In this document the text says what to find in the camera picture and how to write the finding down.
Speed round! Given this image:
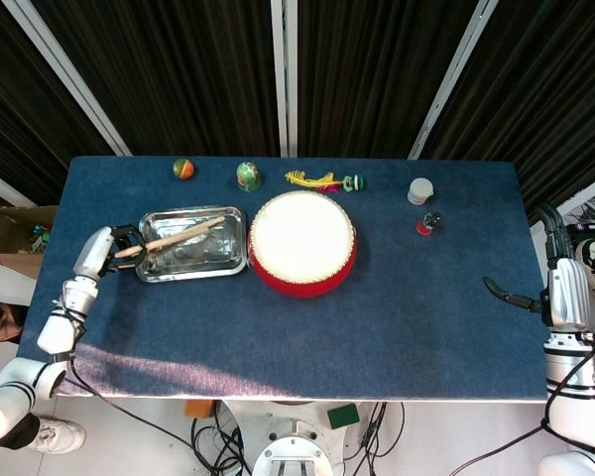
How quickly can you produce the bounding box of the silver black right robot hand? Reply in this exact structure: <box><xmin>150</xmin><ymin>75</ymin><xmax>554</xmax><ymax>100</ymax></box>
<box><xmin>482</xmin><ymin>201</ymin><xmax>594</xmax><ymax>332</ymax></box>

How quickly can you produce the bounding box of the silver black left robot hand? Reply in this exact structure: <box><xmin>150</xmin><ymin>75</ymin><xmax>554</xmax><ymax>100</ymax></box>
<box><xmin>72</xmin><ymin>224</ymin><xmax>149</xmax><ymax>280</ymax></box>

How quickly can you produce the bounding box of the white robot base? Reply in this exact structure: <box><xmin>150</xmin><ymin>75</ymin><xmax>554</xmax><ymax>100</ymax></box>
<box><xmin>225</xmin><ymin>399</ymin><xmax>364</xmax><ymax>476</ymax></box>

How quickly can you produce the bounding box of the shiny metal rectangular tray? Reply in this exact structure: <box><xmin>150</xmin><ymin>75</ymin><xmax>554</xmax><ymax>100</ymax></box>
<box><xmin>135</xmin><ymin>205</ymin><xmax>249</xmax><ymax>284</ymax></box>

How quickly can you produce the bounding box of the red drum white head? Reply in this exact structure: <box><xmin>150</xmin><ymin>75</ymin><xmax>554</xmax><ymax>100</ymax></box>
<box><xmin>246</xmin><ymin>190</ymin><xmax>358</xmax><ymax>298</ymax></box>

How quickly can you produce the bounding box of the brown cardboard box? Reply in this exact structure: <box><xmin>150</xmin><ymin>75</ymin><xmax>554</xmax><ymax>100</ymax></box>
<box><xmin>0</xmin><ymin>184</ymin><xmax>60</xmax><ymax>269</ymax></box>

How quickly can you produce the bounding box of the small red base figurine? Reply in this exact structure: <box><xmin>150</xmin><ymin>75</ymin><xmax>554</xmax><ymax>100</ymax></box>
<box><xmin>416</xmin><ymin>211</ymin><xmax>442</xmax><ymax>238</ymax></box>

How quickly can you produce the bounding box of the green patterned small cup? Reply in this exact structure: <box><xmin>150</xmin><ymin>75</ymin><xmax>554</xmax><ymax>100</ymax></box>
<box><xmin>235</xmin><ymin>162</ymin><xmax>264</xmax><ymax>193</ymax></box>

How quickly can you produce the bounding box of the white plastic jar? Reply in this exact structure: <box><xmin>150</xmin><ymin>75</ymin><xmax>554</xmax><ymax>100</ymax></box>
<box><xmin>407</xmin><ymin>178</ymin><xmax>435</xmax><ymax>206</ymax></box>

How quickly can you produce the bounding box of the orange block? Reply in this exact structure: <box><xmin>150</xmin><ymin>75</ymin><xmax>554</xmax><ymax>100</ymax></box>
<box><xmin>183</xmin><ymin>400</ymin><xmax>215</xmax><ymax>420</ymax></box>

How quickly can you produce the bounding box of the black pleated curtain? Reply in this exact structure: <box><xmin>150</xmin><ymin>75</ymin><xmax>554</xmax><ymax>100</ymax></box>
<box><xmin>0</xmin><ymin>0</ymin><xmax>595</xmax><ymax>225</ymax></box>

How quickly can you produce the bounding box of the yellow pink feather shuttlecock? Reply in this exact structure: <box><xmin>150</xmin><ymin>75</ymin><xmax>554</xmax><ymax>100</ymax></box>
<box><xmin>284</xmin><ymin>170</ymin><xmax>368</xmax><ymax>194</ymax></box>

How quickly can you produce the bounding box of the green block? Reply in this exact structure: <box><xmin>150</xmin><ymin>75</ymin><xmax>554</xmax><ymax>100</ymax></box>
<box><xmin>326</xmin><ymin>403</ymin><xmax>361</xmax><ymax>430</ymax></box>

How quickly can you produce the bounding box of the white frame post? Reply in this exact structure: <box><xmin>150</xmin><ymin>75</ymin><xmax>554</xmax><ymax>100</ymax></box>
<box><xmin>0</xmin><ymin>0</ymin><xmax>133</xmax><ymax>158</ymax></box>
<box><xmin>408</xmin><ymin>0</ymin><xmax>503</xmax><ymax>161</ymax></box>
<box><xmin>529</xmin><ymin>167</ymin><xmax>595</xmax><ymax>230</ymax></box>
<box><xmin>270</xmin><ymin>0</ymin><xmax>299</xmax><ymax>159</ymax></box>
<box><xmin>0</xmin><ymin>163</ymin><xmax>37</xmax><ymax>208</ymax></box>

